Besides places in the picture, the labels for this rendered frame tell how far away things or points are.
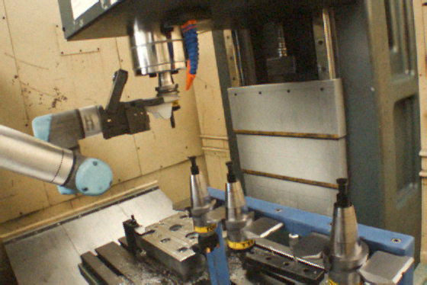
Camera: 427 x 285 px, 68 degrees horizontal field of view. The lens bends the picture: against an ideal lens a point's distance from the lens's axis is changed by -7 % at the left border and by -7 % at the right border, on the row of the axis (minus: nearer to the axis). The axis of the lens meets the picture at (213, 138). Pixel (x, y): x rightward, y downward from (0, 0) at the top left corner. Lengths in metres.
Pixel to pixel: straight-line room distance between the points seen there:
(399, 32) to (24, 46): 1.62
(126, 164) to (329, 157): 1.22
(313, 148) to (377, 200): 0.26
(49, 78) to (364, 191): 1.49
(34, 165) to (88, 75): 1.26
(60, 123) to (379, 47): 0.87
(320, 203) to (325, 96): 0.37
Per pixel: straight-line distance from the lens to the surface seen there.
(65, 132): 0.82
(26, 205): 1.85
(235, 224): 0.61
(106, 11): 0.69
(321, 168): 1.15
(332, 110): 1.07
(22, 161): 0.67
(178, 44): 0.85
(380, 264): 0.50
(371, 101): 1.06
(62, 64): 1.86
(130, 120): 0.84
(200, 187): 0.69
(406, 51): 1.35
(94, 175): 0.69
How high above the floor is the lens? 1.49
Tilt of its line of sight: 11 degrees down
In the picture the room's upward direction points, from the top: 9 degrees counter-clockwise
